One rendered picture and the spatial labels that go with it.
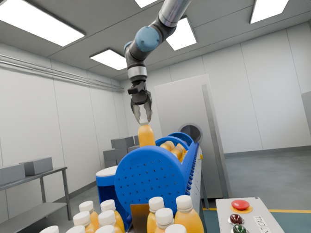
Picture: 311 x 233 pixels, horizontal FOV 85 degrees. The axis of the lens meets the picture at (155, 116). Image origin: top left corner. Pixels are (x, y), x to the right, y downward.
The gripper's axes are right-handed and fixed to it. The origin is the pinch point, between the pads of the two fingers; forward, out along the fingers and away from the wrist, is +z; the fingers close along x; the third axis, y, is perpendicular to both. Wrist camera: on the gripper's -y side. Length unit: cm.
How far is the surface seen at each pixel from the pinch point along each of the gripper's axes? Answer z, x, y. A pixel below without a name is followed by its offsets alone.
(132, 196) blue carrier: 29.2, 5.7, -11.5
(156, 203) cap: 23.6, -10.6, -30.8
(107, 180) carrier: 35, 45, 33
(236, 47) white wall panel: -198, -162, 482
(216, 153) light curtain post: 43, -34, 130
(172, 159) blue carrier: 16.9, -12.5, -10.9
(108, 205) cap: 23.7, 3.5, -30.3
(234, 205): 24, -29, -33
